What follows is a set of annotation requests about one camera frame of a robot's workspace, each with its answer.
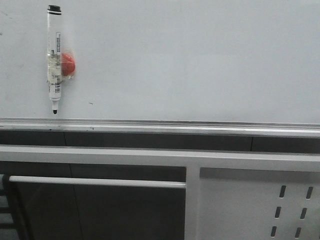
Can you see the red round magnet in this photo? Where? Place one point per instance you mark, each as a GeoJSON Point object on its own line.
{"type": "Point", "coordinates": [68, 65]}

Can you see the white horizontal metal rod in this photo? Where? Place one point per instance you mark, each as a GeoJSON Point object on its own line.
{"type": "Point", "coordinates": [98, 182]}

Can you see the white perforated metal panel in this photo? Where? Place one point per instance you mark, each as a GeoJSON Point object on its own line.
{"type": "Point", "coordinates": [239, 204]}

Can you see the white black whiteboard marker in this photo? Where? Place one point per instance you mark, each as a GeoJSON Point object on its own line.
{"type": "Point", "coordinates": [54, 55]}

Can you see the white metal stand frame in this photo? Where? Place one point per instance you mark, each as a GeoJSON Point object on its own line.
{"type": "Point", "coordinates": [191, 160]}

